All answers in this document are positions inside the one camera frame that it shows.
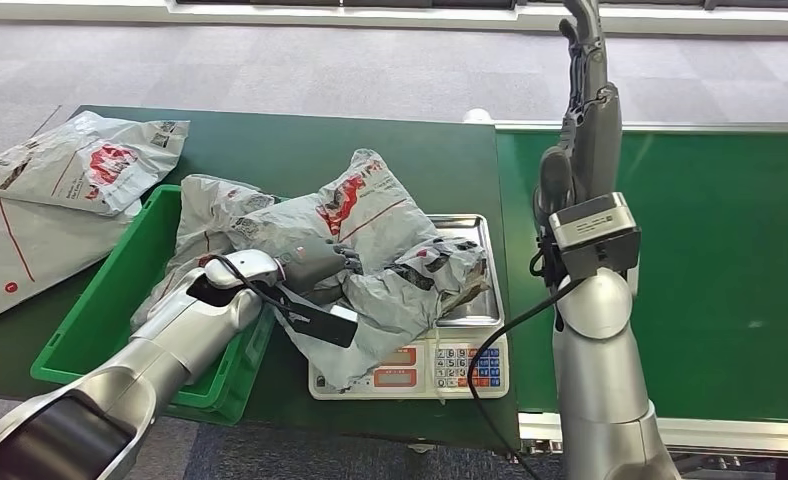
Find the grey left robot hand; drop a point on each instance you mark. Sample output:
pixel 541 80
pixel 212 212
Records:
pixel 314 265

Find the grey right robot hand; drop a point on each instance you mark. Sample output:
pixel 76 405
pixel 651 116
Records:
pixel 596 146

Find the grey courier package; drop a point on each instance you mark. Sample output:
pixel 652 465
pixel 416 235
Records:
pixel 381 218

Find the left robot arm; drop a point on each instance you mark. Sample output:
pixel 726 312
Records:
pixel 169 331

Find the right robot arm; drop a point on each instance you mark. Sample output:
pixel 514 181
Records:
pixel 599 384

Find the grey package with red print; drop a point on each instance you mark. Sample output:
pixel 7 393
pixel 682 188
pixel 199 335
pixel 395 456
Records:
pixel 202 218

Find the green conveyor belt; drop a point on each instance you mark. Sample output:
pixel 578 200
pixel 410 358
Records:
pixel 712 265

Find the flat grey package red logo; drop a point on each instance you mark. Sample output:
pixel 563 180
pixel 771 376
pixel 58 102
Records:
pixel 89 162

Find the large flat grey package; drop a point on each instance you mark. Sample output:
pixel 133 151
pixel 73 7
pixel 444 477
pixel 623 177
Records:
pixel 23 252

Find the white round cap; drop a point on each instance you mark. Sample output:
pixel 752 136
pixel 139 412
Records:
pixel 479 116

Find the table with green cover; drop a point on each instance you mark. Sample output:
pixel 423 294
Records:
pixel 367 132

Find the electronic weighing scale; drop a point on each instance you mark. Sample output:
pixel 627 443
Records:
pixel 460 358

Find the green plastic bin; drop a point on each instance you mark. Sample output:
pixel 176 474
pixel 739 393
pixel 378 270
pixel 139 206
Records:
pixel 102 311

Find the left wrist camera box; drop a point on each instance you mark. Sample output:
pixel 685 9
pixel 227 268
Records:
pixel 321 321

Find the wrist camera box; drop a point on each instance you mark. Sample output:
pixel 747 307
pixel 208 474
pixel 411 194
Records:
pixel 596 232
pixel 321 321

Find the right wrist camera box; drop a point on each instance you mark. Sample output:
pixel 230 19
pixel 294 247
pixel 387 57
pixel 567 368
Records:
pixel 596 232

